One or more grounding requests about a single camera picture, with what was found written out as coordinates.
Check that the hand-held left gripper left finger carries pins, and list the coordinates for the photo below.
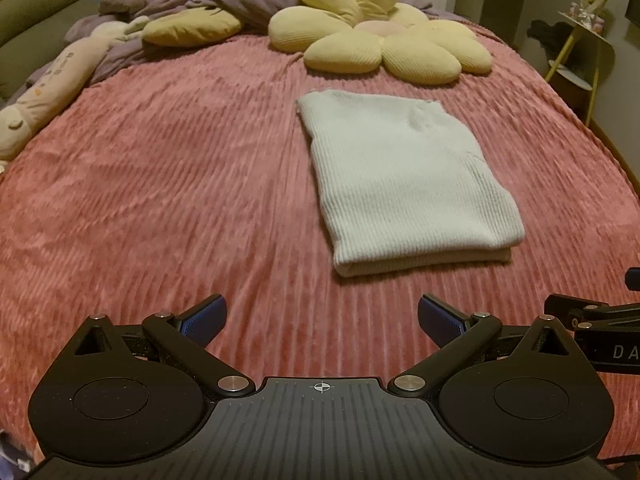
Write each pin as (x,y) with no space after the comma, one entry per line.
(205,317)

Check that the yellow flower-shaped pillow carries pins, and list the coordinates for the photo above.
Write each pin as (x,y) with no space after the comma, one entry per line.
(415,55)

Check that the green sofa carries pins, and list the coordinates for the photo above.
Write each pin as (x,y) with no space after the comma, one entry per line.
(40,10)

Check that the yellow side table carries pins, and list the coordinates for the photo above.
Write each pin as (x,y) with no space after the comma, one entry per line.
(595,42)

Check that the long pink plush toy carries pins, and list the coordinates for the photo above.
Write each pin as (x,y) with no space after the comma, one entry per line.
(50,85)

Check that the yellow leaf-shaped pillow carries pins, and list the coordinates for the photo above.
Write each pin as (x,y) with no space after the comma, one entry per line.
(190,27)

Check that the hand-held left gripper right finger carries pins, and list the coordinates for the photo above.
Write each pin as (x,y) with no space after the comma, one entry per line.
(440,320)

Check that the pink ribbed bedspread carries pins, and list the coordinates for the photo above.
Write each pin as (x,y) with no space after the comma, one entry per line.
(175,185)

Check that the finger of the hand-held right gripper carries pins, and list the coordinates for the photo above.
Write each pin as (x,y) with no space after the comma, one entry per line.
(600,312)
(633,279)

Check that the white knit sweater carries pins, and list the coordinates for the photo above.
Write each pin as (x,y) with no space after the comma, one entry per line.
(400,180)

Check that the dark cloth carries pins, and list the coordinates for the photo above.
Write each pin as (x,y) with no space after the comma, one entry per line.
(547,31)

